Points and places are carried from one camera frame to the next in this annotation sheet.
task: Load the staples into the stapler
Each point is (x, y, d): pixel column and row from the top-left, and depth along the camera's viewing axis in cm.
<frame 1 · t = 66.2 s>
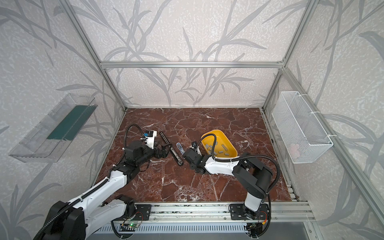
left hand: (167, 139, 81), fingers open
right hand: (194, 155, 92), fingers closed
grey staple strips in tray: (207, 146, 98), point 2 cm above the table

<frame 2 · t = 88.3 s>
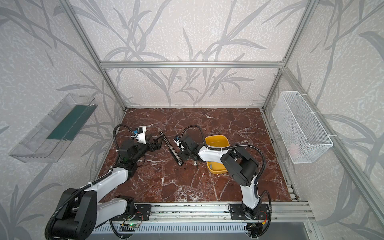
left hand: (159, 131, 83), fingers open
right hand: (182, 145, 94), fingers closed
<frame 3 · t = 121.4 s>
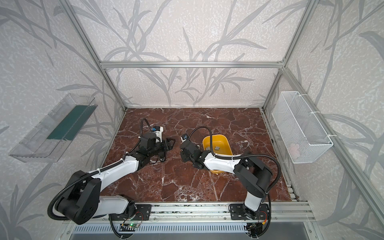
left hand: (174, 136, 87), fingers open
right hand: (184, 145, 89), fingers open
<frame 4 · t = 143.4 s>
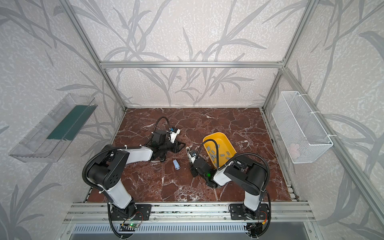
left hand: (184, 139, 93), fingers open
right hand: (191, 158, 92), fingers open
light blue stapler: (176, 164, 89), point 3 cm above the table
